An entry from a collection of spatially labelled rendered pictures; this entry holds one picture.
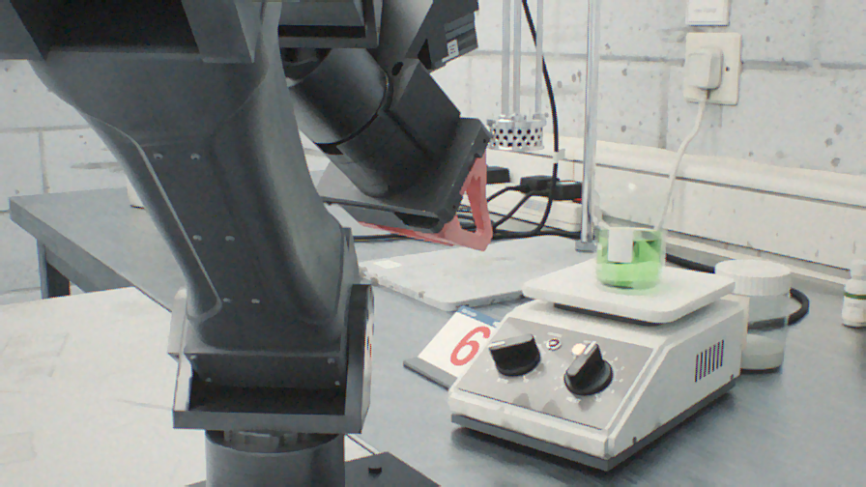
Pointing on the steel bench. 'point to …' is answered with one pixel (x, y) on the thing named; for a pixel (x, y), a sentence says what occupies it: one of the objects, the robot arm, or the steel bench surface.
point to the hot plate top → (679, 294)
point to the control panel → (622, 381)
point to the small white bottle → (855, 296)
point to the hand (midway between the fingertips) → (466, 234)
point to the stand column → (590, 128)
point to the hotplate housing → (709, 359)
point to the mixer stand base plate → (474, 271)
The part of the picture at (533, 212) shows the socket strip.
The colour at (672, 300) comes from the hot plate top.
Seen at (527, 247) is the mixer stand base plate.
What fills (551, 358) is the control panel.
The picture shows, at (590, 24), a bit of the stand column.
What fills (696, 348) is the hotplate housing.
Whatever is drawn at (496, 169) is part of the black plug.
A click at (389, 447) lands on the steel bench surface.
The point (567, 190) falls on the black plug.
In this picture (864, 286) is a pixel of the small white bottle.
